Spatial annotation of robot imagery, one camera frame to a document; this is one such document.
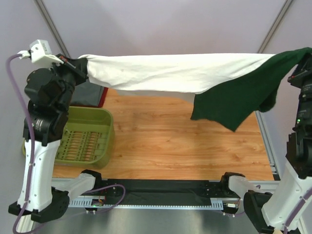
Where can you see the left aluminium frame post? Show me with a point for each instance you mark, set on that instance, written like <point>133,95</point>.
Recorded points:
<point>51,26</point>

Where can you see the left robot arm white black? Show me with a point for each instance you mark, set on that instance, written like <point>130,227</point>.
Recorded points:
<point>50,92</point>

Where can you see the folded red t-shirt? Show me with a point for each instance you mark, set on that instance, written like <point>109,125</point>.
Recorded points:
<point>102,97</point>

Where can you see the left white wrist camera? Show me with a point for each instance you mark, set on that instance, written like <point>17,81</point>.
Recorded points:
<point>40,54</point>

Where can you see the white and green t-shirt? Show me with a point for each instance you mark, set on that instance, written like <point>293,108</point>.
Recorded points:
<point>223,87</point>

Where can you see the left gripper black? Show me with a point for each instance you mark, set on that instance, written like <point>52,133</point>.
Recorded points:
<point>79,65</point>

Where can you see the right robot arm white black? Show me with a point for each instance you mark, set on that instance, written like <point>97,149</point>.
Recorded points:
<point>282,209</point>

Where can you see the aluminium frame post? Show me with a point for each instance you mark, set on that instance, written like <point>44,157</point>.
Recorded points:
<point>275,25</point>
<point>51,26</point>

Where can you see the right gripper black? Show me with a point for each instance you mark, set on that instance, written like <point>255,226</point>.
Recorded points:
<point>302,69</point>

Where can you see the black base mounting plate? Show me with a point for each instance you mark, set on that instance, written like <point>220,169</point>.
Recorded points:
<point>170,192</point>

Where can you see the green plastic basket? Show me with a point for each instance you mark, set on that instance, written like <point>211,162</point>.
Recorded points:
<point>88,138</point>

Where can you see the folded grey t-shirt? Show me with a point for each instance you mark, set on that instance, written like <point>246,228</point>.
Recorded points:
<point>87,94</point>

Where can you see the right aluminium frame post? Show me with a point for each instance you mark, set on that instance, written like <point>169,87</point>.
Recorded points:
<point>275,25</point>

